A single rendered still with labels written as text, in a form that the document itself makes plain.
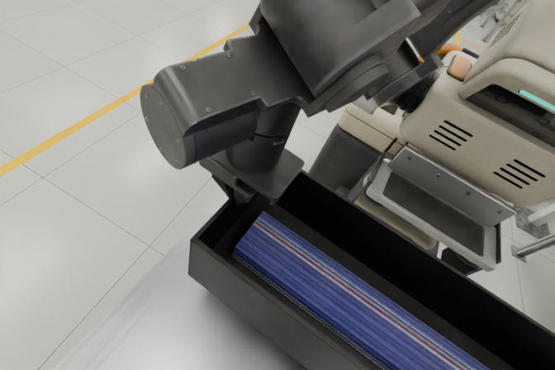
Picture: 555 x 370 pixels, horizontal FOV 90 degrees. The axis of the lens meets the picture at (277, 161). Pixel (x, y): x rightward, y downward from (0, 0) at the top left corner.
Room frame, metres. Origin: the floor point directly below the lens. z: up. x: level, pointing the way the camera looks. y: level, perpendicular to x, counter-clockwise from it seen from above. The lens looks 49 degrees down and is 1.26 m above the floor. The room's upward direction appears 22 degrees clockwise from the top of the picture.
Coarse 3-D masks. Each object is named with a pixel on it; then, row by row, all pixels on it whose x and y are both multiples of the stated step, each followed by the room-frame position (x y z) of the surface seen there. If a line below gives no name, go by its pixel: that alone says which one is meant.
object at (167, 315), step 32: (160, 288) 0.09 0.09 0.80; (192, 288) 0.11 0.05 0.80; (128, 320) 0.04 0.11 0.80; (160, 320) 0.06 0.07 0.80; (192, 320) 0.07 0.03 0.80; (224, 320) 0.08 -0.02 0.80; (96, 352) 0.00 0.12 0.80; (128, 352) 0.01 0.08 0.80; (160, 352) 0.02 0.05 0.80; (192, 352) 0.04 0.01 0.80; (224, 352) 0.05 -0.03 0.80; (256, 352) 0.06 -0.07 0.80
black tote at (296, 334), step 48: (288, 192) 0.26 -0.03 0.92; (336, 192) 0.25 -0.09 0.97; (192, 240) 0.11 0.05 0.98; (336, 240) 0.23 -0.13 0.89; (384, 240) 0.22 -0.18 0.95; (240, 288) 0.09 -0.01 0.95; (384, 288) 0.19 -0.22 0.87; (432, 288) 0.20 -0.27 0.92; (480, 288) 0.19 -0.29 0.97; (288, 336) 0.07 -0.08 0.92; (336, 336) 0.10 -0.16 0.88; (480, 336) 0.17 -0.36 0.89; (528, 336) 0.17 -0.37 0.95
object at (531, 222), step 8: (520, 208) 1.58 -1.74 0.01; (528, 208) 1.61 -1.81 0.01; (544, 208) 1.52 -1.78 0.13; (552, 208) 1.49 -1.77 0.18; (520, 216) 1.49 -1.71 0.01; (528, 216) 1.52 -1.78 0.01; (536, 216) 1.49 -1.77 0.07; (544, 216) 1.47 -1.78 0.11; (552, 216) 1.46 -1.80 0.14; (520, 224) 1.42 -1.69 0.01; (528, 224) 1.45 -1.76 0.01; (536, 224) 1.46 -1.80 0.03; (544, 224) 1.52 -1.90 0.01; (528, 232) 1.38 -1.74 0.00; (536, 232) 1.41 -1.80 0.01; (544, 232) 1.44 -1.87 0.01
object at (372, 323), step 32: (256, 224) 0.19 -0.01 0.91; (256, 256) 0.15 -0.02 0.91; (288, 256) 0.16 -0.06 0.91; (320, 256) 0.18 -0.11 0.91; (288, 288) 0.13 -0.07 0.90; (320, 288) 0.14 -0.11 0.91; (352, 288) 0.16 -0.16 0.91; (320, 320) 0.11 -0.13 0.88; (352, 320) 0.12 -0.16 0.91; (384, 320) 0.13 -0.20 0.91; (416, 320) 0.15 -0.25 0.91; (384, 352) 0.10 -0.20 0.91; (416, 352) 0.11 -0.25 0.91; (448, 352) 0.13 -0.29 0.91
